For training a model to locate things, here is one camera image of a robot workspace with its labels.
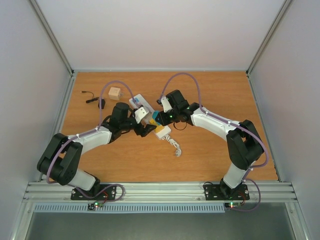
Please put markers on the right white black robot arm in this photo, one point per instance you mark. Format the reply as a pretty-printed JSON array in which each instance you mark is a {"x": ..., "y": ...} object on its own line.
[{"x": 243, "y": 141}]

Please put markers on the right small circuit board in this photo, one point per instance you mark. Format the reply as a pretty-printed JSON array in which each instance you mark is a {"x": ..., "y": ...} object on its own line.
[{"x": 232, "y": 205}]

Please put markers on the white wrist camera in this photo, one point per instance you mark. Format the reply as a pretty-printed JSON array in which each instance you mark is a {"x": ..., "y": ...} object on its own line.
[
  {"x": 164, "y": 102},
  {"x": 141, "y": 113}
]

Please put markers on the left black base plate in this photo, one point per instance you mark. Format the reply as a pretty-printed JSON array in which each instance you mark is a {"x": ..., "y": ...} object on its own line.
[{"x": 97, "y": 193}]

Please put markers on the aluminium front rail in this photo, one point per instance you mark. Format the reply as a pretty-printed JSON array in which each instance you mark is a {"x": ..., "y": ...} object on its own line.
[{"x": 166, "y": 192}]

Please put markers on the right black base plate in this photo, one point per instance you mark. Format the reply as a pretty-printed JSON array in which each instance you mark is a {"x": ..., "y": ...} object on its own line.
[{"x": 222, "y": 192}]

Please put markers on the yellow cube plug adapter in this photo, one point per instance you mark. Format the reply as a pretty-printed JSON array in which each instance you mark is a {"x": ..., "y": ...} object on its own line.
[{"x": 158, "y": 128}]

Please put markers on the right aluminium frame post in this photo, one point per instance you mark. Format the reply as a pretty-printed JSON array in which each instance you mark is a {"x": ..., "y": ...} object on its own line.
[{"x": 269, "y": 35}]

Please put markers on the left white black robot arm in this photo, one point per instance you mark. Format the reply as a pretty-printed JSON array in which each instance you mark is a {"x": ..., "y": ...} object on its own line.
[{"x": 60, "y": 160}]

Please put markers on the aluminium frame post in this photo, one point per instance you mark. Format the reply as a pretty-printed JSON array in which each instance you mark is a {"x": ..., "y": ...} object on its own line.
[
  {"x": 269, "y": 35},
  {"x": 42, "y": 19}
]

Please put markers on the beige cube plug adapter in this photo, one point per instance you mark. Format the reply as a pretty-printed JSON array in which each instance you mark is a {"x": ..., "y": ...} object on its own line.
[{"x": 115, "y": 93}]

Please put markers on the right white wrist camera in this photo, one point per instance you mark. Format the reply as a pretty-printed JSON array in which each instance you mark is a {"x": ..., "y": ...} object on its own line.
[{"x": 164, "y": 102}]

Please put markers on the left aluminium frame post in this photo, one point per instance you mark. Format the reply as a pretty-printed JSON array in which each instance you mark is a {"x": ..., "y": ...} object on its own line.
[{"x": 42, "y": 19}]

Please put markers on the small circuit board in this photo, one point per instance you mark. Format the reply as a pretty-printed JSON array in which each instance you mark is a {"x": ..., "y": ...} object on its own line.
[
  {"x": 232, "y": 205},
  {"x": 94, "y": 206}
]

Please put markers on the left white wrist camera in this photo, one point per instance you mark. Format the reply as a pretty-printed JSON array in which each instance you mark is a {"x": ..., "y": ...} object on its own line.
[{"x": 141, "y": 113}]

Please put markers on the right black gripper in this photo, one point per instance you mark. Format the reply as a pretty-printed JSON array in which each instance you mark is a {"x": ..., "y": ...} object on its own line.
[{"x": 162, "y": 119}]

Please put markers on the blue cube plug adapter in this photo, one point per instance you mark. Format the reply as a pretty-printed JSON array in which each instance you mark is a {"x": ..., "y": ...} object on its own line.
[{"x": 155, "y": 118}]

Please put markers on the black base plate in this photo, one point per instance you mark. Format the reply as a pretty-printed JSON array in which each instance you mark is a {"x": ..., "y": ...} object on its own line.
[
  {"x": 97, "y": 193},
  {"x": 222, "y": 192}
]

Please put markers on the left small circuit board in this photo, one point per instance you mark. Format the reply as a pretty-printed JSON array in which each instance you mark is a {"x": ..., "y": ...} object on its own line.
[{"x": 94, "y": 206}]

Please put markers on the grey slotted cable duct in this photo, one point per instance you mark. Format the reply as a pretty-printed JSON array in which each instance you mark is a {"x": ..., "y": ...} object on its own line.
[{"x": 131, "y": 208}]

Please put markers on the black power adapter with cable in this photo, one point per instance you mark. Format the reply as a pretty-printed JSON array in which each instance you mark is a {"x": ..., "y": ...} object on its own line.
[{"x": 101, "y": 102}]

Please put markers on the white power strip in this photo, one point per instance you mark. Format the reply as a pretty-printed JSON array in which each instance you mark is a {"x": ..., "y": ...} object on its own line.
[{"x": 139, "y": 100}]

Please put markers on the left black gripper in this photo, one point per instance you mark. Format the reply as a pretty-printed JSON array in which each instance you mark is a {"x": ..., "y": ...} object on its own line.
[{"x": 146, "y": 130}]

